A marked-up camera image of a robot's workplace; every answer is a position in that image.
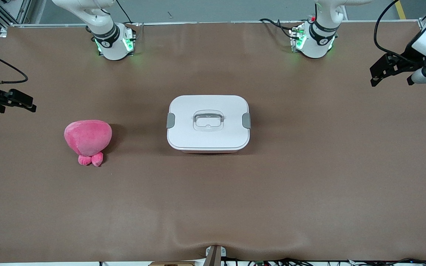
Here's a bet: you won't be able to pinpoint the pink plush toy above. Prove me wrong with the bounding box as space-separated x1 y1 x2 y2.
64 120 112 167

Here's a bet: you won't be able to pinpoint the white box lid grey clips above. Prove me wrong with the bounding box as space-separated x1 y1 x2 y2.
166 95 251 151

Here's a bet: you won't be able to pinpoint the translucent white box base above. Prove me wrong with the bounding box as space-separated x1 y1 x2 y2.
179 148 242 154

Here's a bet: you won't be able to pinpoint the brown table cover sheet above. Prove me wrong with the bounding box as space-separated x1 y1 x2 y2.
0 21 426 263

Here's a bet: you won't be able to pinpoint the brown cardboard piece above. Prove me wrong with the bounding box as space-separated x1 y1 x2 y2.
149 261 196 266

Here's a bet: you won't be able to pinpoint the metal table clamp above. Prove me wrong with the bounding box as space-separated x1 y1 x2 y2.
205 245 226 266

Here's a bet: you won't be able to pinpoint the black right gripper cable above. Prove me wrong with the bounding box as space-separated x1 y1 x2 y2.
0 44 28 85

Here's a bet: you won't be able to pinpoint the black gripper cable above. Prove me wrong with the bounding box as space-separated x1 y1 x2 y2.
373 0 406 59
0 44 28 85

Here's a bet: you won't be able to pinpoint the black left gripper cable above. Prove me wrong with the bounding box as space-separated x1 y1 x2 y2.
373 0 406 59

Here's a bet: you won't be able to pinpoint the black left arm base cables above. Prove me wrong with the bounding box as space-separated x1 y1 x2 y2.
259 18 299 38

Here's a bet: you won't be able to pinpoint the black right arm base cable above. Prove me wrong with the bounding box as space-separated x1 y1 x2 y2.
115 0 133 24

